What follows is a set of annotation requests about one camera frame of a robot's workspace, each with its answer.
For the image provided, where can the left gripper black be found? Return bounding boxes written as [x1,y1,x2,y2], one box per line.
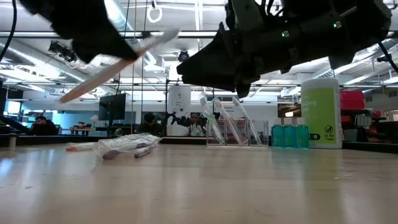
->
[17,0,140,63]

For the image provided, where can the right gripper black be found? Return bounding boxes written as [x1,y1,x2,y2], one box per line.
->
[176,0,312,98]

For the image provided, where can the wooden stick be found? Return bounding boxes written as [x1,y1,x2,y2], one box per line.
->
[58,28,182,105]

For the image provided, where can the orange toothbrush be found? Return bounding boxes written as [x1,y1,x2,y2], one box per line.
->
[211,96,244,146]
[65,142,98,153]

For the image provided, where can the black ceiling equipment cluster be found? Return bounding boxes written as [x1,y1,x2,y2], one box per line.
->
[47,40,78,64]

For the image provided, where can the green toothbrush in wrapper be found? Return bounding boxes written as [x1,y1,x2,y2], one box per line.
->
[198,91,226,146]

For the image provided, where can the white pillar sign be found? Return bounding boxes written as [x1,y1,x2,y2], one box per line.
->
[167,85,192,137]

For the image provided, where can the long ceiling light bar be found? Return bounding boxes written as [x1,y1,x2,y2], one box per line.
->
[0,30,219,40]

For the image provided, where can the person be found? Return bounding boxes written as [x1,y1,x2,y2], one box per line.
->
[136,112,164,136]
[29,115,59,137]
[187,112,207,138]

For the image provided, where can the black monitor on stand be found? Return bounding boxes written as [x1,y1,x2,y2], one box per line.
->
[98,92,127,138]

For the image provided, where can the clear acrylic organizer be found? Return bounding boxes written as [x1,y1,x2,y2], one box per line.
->
[205,119,270,148]

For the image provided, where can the teal mouthwash bottle white cap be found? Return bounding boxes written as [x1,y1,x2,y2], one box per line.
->
[271,117,285,149]
[295,117,310,149]
[283,117,297,149]

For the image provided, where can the white green wipes canister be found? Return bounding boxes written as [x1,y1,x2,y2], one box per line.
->
[300,77,343,150]

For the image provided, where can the red storage bins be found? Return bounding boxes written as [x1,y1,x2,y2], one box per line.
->
[340,90,366,111]

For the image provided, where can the black ceiling camera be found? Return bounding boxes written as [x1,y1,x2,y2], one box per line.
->
[177,49,190,63]

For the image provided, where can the white ring handle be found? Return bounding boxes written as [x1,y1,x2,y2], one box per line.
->
[146,0,164,25]

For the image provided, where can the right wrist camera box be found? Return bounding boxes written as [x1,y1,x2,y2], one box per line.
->
[230,0,266,32]

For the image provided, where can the black hanging cable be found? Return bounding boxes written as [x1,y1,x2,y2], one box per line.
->
[0,0,18,63]

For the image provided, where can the black aluminium table frame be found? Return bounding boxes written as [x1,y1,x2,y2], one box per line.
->
[0,134,398,154]

